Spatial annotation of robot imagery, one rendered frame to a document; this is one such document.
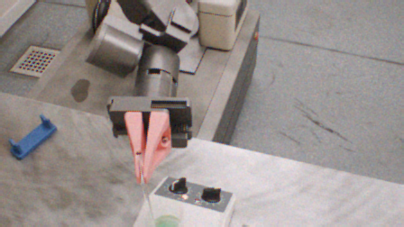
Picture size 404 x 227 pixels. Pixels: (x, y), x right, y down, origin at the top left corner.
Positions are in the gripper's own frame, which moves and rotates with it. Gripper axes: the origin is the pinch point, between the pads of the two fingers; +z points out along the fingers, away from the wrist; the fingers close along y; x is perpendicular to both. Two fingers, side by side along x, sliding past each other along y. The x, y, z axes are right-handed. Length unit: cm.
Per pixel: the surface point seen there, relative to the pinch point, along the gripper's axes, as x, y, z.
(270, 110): 101, 31, -106
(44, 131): 25.1, -26.1, -26.9
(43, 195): 26.1, -22.8, -12.8
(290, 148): 101, 38, -85
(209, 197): 20.5, 7.3, -10.2
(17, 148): 23.2, -29.4, -21.1
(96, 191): 26.1, -13.2, -14.1
